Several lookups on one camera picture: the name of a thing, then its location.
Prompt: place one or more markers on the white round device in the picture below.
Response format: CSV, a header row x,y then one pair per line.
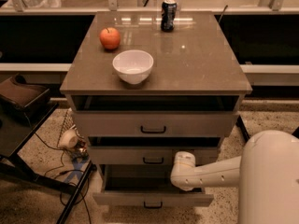
x,y
69,139

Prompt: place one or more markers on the brown bag on table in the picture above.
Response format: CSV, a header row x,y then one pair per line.
x,y
18,97

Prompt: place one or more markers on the black side table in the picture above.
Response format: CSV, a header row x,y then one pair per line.
x,y
14,135

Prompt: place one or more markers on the dark soda can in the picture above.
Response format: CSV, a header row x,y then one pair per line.
x,y
169,9

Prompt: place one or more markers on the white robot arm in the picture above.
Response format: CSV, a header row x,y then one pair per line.
x,y
266,174

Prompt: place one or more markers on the grey drawer cabinet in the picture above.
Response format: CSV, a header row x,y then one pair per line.
x,y
194,69

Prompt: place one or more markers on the red apple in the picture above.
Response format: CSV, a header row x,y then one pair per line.
x,y
110,38

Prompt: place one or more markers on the white bowl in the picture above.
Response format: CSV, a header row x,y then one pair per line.
x,y
133,66

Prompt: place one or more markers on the wire mesh basket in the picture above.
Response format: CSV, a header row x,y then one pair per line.
x,y
68,123

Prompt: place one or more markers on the black stand leg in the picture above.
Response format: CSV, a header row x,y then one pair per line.
x,y
240,124

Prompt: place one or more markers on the grey drawer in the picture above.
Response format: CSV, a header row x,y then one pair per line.
x,y
148,155
145,185
155,124

